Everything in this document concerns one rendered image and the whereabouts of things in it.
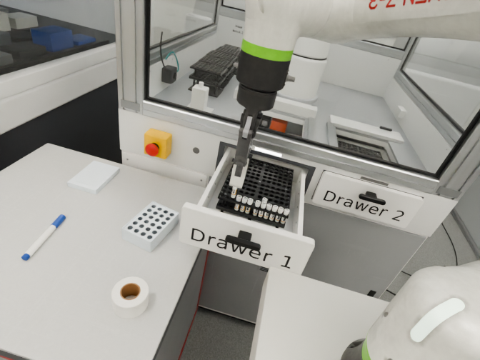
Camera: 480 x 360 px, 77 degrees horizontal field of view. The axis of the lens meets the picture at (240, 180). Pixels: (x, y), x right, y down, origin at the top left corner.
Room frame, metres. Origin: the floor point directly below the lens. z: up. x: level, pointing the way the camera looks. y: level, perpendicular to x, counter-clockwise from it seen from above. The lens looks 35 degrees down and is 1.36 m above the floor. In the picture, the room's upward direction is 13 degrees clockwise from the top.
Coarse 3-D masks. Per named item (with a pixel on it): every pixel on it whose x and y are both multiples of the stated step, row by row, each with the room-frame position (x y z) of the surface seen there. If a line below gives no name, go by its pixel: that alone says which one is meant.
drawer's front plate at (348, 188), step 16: (336, 176) 0.74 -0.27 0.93; (320, 192) 0.75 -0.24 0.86; (336, 192) 0.74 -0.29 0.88; (352, 192) 0.74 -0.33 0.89; (384, 192) 0.73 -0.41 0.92; (400, 192) 0.74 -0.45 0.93; (336, 208) 0.74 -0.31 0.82; (352, 208) 0.74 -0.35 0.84; (368, 208) 0.73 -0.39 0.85; (384, 208) 0.73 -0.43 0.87; (400, 208) 0.73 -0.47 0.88; (416, 208) 0.73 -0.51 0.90; (400, 224) 0.73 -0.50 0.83
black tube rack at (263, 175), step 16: (256, 160) 0.78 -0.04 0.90; (256, 176) 0.69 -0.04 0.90; (272, 176) 0.71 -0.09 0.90; (288, 176) 0.73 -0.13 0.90; (224, 192) 0.63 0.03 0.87; (240, 192) 0.65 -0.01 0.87; (256, 192) 0.62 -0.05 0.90; (272, 192) 0.64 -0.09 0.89; (288, 192) 0.66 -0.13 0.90; (224, 208) 0.56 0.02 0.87; (240, 208) 0.58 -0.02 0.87; (288, 208) 0.59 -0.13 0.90; (272, 224) 0.56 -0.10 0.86
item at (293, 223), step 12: (228, 156) 0.79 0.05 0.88; (252, 156) 0.82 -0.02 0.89; (216, 168) 0.70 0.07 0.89; (228, 168) 0.80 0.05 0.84; (300, 168) 0.81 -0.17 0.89; (216, 180) 0.66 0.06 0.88; (300, 180) 0.75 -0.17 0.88; (204, 192) 0.58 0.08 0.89; (216, 192) 0.66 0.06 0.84; (300, 192) 0.67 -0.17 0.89; (204, 204) 0.55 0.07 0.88; (300, 204) 0.62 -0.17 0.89; (240, 216) 0.59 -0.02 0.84; (300, 216) 0.57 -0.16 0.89; (288, 228) 0.59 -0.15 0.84; (300, 228) 0.53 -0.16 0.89
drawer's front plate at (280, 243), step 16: (192, 208) 0.47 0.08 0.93; (192, 224) 0.47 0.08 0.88; (208, 224) 0.47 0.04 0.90; (224, 224) 0.47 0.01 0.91; (240, 224) 0.46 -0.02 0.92; (256, 224) 0.47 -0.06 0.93; (192, 240) 0.47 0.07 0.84; (208, 240) 0.47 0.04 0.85; (256, 240) 0.46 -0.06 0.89; (272, 240) 0.46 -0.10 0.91; (288, 240) 0.46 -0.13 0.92; (304, 240) 0.46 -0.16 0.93; (240, 256) 0.46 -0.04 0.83; (256, 256) 0.46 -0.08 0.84; (272, 256) 0.46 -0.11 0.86; (304, 256) 0.45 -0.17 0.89
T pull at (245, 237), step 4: (240, 232) 0.45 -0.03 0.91; (244, 232) 0.46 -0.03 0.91; (248, 232) 0.46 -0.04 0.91; (228, 236) 0.43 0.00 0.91; (232, 236) 0.44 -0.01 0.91; (240, 236) 0.44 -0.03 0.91; (244, 236) 0.44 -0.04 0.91; (248, 236) 0.45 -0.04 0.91; (228, 240) 0.43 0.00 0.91; (232, 240) 0.43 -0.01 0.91; (236, 240) 0.43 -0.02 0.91; (240, 240) 0.43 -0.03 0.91; (244, 240) 0.43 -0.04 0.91; (248, 240) 0.44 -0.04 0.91; (236, 244) 0.43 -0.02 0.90; (240, 244) 0.43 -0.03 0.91; (244, 244) 0.43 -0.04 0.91; (248, 244) 0.43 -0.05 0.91; (252, 244) 0.43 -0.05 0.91; (256, 244) 0.43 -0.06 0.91; (248, 248) 0.43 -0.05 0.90; (252, 248) 0.42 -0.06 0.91; (256, 248) 0.42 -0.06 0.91; (260, 248) 0.43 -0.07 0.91
